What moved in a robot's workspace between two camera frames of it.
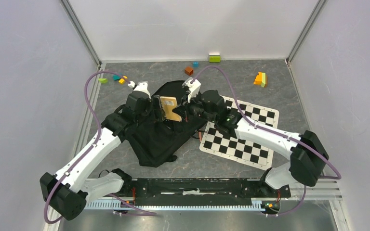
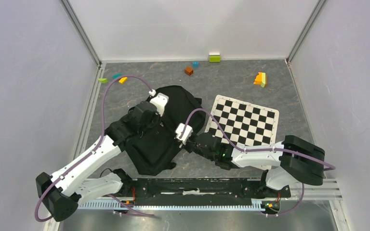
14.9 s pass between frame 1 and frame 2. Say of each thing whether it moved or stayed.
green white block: stayed
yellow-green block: stayed
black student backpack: moved
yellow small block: stayed
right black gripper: moved
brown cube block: stayed
